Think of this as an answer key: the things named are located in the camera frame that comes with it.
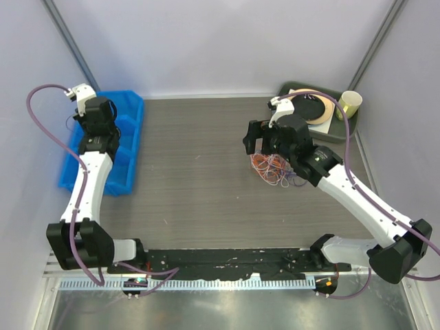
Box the white wire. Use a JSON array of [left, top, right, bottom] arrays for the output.
[[250, 154, 293, 188]]

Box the orange wire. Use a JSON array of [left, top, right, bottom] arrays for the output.
[[249, 153, 296, 185]]

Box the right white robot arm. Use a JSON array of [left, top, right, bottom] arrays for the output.
[[243, 114, 432, 284]]

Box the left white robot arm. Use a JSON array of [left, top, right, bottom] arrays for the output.
[[46, 96, 146, 274]]

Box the white paper under plate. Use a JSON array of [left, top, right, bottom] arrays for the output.
[[307, 113, 333, 134]]

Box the black plate with gold rim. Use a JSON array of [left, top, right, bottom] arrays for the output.
[[288, 93, 335, 125]]

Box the blue plastic compartment bin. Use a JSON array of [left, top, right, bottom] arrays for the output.
[[56, 89, 144, 197]]

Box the dark green tray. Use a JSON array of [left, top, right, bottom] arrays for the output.
[[277, 81, 360, 144]]

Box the yellow-green paper cup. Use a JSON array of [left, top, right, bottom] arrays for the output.
[[339, 91, 363, 119]]

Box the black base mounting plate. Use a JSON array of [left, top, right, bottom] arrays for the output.
[[128, 248, 351, 281]]

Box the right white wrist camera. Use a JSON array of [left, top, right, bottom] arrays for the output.
[[268, 96, 295, 128]]

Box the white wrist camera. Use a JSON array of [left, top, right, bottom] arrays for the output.
[[268, 96, 295, 128], [65, 83, 96, 117]]

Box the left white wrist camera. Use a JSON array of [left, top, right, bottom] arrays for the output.
[[65, 83, 96, 117]]

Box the aluminium frame rail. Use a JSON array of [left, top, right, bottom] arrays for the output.
[[43, 250, 111, 278]]

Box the white slotted cable duct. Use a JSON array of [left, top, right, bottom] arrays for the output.
[[58, 275, 316, 291]]

